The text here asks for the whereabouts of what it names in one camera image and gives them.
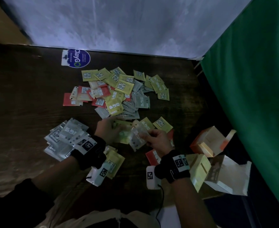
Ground white cardboard box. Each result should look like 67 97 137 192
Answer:
204 154 252 196

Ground black sleeve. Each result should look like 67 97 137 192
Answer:
0 178 55 228

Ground pile of mixed sachets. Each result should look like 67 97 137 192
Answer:
63 66 170 120

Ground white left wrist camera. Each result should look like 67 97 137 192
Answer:
86 161 112 187

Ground silver sachet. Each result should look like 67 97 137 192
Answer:
129 125 150 152

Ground stack of yellow packets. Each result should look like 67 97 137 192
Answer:
103 146 126 180

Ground yellow sachet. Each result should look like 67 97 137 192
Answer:
152 116 174 133
139 117 155 131

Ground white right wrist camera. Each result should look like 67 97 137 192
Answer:
146 165 163 190

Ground black cable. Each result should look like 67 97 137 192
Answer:
155 184 165 228

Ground green curtain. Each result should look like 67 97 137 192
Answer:
200 0 279 222

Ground pale green sachet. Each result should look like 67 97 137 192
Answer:
113 120 133 145

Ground person's right hand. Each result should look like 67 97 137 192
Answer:
145 129 174 158

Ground white backdrop cloth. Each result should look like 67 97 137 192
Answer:
1 0 254 60

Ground person's left forearm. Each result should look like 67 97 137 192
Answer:
32 155 81 203

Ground person's left hand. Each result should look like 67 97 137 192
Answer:
94 116 128 146

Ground person's right forearm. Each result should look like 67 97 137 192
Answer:
171 175 218 228

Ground orange cardboard box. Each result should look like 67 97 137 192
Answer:
190 126 237 158

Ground blue round sticker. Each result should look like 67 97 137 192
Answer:
61 49 91 69

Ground black wrist strap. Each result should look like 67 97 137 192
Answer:
70 135 107 171
154 149 191 184

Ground stack of silver packets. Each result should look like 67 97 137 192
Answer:
44 118 90 162

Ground yellow cardboard box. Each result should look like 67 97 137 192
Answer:
186 153 212 193

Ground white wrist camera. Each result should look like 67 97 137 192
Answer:
146 165 163 190
86 161 112 187

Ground black right wrist strap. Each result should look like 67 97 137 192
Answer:
154 149 191 184

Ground red sachet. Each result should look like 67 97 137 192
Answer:
167 129 175 148
145 149 162 167

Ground black left wrist strap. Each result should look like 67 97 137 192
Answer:
70 135 107 171

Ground beige trousers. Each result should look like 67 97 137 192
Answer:
35 206 178 228

